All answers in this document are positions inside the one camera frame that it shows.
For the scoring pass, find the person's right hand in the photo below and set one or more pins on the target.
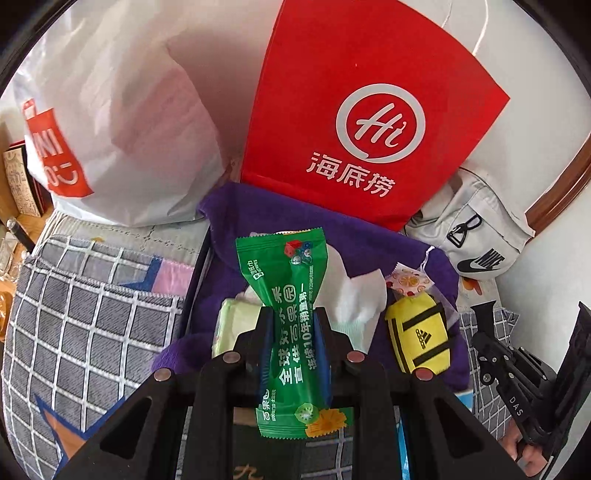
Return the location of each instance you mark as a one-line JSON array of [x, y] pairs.
[[528, 459]]

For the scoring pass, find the brown wooden door frame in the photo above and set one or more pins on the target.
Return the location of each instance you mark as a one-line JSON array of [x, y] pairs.
[[563, 189]]

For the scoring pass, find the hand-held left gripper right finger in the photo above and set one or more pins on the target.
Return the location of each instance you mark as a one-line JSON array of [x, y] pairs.
[[324, 362]]

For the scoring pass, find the grey checked blanket with stars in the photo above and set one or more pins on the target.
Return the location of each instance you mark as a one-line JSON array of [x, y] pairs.
[[92, 323]]

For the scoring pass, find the red paper bag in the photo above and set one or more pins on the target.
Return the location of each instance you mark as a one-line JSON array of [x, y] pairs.
[[369, 115]]

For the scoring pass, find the small green tissue pack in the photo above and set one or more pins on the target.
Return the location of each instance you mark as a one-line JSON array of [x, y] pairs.
[[231, 323]]

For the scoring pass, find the grey waist bag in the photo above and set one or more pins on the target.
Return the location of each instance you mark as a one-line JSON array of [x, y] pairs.
[[480, 226]]

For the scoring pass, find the fruit print packet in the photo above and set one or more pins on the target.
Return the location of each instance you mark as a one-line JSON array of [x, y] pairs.
[[411, 279]]

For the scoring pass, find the bed mattress with printed sheet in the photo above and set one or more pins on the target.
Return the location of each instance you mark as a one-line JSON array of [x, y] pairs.
[[152, 240]]

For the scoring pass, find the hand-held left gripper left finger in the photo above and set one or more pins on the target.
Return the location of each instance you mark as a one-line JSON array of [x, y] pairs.
[[264, 364]]

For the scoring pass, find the blue tissue pack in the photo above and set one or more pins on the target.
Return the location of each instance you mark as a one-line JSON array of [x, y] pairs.
[[408, 445]]

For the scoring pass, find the purple towel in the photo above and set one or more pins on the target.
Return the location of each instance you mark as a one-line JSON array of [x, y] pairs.
[[217, 272]]

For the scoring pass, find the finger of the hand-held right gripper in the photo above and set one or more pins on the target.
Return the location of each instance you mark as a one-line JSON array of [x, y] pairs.
[[579, 350], [489, 350]]

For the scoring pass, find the white plastic shopping bag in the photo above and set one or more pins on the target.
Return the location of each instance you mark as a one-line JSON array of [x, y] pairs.
[[129, 115]]

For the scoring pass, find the dark green box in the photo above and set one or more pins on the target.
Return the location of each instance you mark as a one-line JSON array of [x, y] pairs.
[[258, 447]]

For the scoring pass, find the green snack packet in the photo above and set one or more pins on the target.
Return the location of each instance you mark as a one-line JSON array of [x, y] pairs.
[[286, 323]]

